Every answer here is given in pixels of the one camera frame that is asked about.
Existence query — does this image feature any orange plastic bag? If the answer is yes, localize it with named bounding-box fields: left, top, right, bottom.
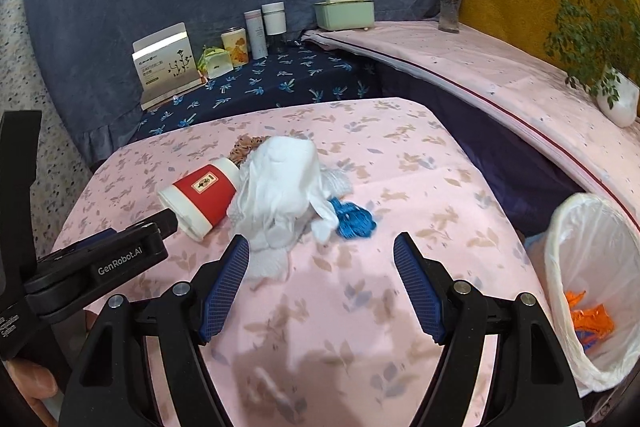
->
left=565, top=291, right=615, bottom=352

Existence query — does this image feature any white-lined trash bin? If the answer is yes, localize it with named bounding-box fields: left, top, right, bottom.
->
left=525, top=193, right=639, bottom=397

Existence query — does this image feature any green small packet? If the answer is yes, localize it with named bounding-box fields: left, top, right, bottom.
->
left=198, top=46, right=234, bottom=79

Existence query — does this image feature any orange patterned small box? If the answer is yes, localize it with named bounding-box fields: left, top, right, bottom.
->
left=220, top=27, right=250, bottom=67

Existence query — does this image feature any green tissue box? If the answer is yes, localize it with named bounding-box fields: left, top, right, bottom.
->
left=314, top=0, right=375, bottom=31

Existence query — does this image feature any pink floral tablecloth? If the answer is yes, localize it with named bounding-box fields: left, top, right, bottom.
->
left=56, top=98, right=541, bottom=426

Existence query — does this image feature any beige dotted scrunchie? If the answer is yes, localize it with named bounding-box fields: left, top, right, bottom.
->
left=228, top=134, right=268, bottom=166

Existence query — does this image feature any potted green plant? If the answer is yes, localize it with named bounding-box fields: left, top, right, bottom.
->
left=544, top=0, right=639, bottom=128

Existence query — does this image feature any navy floral cloth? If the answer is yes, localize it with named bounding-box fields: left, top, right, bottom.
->
left=132, top=43, right=383, bottom=141

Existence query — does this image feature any white tissue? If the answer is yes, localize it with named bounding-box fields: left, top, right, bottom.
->
left=227, top=136, right=352, bottom=282

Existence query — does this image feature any person's left hand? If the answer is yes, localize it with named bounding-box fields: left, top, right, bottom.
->
left=6, top=360, right=58, bottom=427

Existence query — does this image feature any red white paper cup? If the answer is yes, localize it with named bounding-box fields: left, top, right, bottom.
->
left=158, top=157, right=240, bottom=243

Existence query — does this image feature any tall white bottle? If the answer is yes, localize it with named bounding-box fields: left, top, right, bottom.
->
left=244, top=10, right=268, bottom=61

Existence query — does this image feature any white open gift box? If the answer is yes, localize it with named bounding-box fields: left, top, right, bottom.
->
left=132, top=23, right=202, bottom=110

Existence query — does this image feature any pink dotted bed cover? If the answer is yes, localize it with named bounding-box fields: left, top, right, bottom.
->
left=303, top=20, right=639, bottom=223

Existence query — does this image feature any white jar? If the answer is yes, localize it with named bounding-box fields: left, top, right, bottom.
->
left=262, top=2, right=288, bottom=36

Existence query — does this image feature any blue net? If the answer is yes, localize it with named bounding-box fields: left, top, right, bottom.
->
left=330, top=198, right=376, bottom=239

